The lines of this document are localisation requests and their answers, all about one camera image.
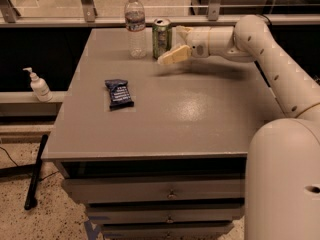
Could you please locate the clear plastic water bottle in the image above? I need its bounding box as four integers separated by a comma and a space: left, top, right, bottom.
124, 0, 146, 59

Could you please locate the dark blue snack packet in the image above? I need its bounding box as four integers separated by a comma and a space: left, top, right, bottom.
105, 79, 134, 111

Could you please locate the grey drawer cabinet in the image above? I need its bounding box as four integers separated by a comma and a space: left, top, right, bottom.
41, 26, 284, 240

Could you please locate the green soda can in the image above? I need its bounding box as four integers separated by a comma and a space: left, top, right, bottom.
152, 18, 172, 59

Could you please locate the bottom grey drawer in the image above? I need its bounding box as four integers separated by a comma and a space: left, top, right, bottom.
101, 222, 234, 240

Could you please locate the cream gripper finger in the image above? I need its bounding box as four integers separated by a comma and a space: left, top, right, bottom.
176, 25, 193, 41
157, 44, 192, 65

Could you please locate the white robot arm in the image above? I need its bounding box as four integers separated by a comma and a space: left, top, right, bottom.
158, 15, 320, 240

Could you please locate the black stand leg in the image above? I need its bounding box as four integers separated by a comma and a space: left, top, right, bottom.
24, 135, 48, 210

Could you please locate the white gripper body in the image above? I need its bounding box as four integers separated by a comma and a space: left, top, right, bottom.
186, 27, 210, 58

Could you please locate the middle grey drawer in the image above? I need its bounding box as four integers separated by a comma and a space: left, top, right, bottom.
87, 203, 244, 224

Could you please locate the grey drawer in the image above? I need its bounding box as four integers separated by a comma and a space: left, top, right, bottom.
101, 222, 234, 240
87, 203, 244, 224
62, 175, 245, 203

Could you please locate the white pump lotion bottle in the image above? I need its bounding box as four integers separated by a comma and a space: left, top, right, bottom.
24, 67, 53, 102

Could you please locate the grey metal railing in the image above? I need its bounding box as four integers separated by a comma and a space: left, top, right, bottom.
0, 0, 320, 27

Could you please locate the top grey drawer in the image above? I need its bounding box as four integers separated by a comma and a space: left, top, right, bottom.
62, 175, 245, 203

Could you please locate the black floor cable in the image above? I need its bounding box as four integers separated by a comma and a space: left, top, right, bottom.
0, 145, 61, 182

